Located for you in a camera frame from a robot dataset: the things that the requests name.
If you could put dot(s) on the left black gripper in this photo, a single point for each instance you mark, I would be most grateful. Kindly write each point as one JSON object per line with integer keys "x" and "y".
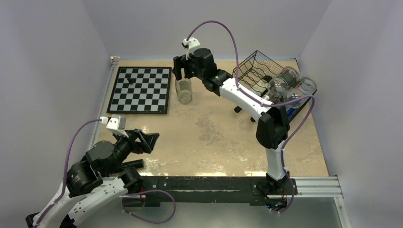
{"x": 148, "y": 140}

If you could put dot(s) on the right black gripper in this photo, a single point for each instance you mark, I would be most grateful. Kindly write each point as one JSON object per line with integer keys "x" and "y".
{"x": 180, "y": 62}

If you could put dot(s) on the tall clear glass bottle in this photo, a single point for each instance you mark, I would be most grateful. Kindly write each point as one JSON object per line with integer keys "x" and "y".
{"x": 183, "y": 89}

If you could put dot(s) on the round clear bottle silver cap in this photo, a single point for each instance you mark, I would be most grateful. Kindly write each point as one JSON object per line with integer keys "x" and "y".
{"x": 279, "y": 85}

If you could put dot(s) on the blue square glass bottle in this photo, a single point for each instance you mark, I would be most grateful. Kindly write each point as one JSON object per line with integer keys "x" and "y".
{"x": 299, "y": 110}

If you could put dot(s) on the small clear bottle silver cap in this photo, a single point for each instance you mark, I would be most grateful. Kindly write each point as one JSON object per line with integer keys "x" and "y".
{"x": 304, "y": 86}

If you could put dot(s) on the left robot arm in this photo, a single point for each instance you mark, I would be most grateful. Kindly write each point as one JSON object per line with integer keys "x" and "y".
{"x": 94, "y": 181}

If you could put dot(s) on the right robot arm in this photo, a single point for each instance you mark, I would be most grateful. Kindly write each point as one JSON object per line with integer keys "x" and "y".
{"x": 273, "y": 123}

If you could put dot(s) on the black microphone silver head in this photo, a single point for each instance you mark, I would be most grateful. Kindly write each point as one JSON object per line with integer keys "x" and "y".
{"x": 137, "y": 164}

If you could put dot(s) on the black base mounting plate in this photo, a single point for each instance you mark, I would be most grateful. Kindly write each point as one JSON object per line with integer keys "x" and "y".
{"x": 255, "y": 191}

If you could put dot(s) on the black white chessboard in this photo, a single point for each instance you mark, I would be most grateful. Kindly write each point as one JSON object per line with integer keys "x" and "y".
{"x": 148, "y": 95}

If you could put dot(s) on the black chess pawn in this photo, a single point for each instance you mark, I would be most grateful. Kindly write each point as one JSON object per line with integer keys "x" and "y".
{"x": 130, "y": 80}

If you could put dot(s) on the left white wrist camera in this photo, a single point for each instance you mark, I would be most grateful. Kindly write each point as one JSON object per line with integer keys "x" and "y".
{"x": 116, "y": 125}

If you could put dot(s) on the black wire wine rack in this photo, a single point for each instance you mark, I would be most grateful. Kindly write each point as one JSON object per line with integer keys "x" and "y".
{"x": 258, "y": 64}

